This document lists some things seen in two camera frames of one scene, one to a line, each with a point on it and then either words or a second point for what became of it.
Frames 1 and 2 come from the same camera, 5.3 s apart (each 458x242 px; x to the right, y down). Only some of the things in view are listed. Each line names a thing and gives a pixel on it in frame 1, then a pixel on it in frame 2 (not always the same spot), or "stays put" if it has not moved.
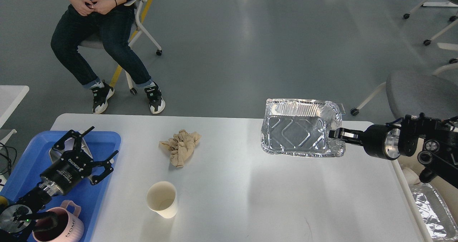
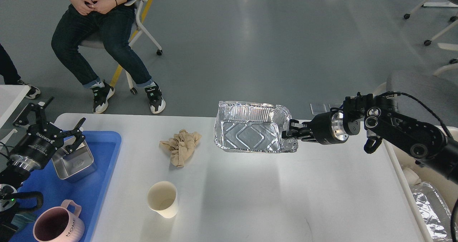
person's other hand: x=79 y=4 stays put
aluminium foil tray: x=300 y=127 -> x=250 y=127
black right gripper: x=379 y=140 -> x=329 y=127
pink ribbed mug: x=69 y=227 stays put
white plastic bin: x=408 y=171 stays put
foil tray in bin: x=440 y=224 stays put
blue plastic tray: x=92 y=198 stays put
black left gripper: x=61 y=176 -> x=41 y=141
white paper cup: x=161 y=197 stays put
